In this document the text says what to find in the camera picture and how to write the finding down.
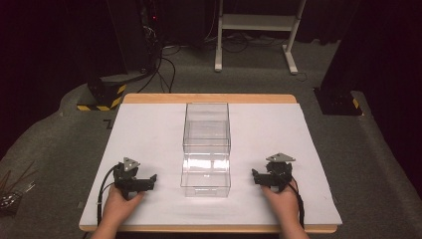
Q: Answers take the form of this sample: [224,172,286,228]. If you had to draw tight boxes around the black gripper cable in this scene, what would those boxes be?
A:
[287,178,307,231]
[96,164,118,227]

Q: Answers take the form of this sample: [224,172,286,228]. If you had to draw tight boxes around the black stand with dark base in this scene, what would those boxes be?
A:
[313,0,382,117]

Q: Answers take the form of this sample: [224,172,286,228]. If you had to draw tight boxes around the black stand with striped base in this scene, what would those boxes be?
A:
[76,0,159,113]

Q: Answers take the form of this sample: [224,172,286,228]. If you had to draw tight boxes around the wooden table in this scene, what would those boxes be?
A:
[79,93,338,234]

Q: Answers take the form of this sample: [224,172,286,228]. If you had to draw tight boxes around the clear plastic drawer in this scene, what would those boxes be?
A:
[179,151,232,199]

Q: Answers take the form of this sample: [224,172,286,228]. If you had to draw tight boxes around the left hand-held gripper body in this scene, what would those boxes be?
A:
[112,156,157,200]

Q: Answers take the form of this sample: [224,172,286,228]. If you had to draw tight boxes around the person's right hand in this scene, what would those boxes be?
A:
[260,179,302,229]

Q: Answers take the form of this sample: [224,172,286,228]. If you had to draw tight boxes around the white table cover sheet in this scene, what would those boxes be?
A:
[79,103,343,227]

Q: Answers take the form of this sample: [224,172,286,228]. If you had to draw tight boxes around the person's left hand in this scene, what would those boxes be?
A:
[103,184,146,231]

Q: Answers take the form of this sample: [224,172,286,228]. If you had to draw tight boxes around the white metal stand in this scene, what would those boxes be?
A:
[214,0,308,76]

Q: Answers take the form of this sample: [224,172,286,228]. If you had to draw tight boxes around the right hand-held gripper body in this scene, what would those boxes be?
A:
[254,152,297,193]

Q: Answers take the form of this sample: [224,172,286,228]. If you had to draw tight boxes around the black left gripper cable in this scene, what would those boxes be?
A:
[96,164,118,227]

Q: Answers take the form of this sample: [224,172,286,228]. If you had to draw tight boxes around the black floor cables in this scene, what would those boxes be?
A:
[136,33,253,95]

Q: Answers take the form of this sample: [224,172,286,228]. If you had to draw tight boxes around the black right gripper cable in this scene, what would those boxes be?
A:
[287,178,307,231]

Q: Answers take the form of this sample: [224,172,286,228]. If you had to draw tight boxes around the clear plastic drawer box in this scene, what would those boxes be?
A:
[182,102,232,155]

